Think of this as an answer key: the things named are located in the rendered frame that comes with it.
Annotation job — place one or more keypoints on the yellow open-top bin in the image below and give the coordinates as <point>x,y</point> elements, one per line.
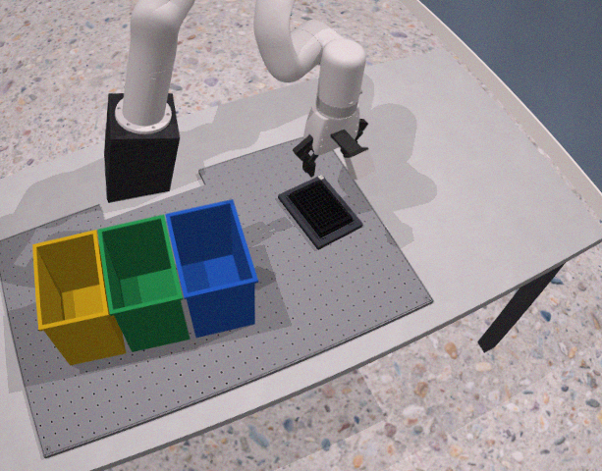
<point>69,283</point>

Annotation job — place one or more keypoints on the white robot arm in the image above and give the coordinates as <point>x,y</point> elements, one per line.
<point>155,26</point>

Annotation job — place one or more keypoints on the blue open-top bin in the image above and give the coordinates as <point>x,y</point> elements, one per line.
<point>213,252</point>

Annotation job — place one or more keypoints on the green open-top bin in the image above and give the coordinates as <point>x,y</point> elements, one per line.
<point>136,268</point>

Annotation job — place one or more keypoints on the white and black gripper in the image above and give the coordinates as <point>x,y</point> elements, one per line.
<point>317,131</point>

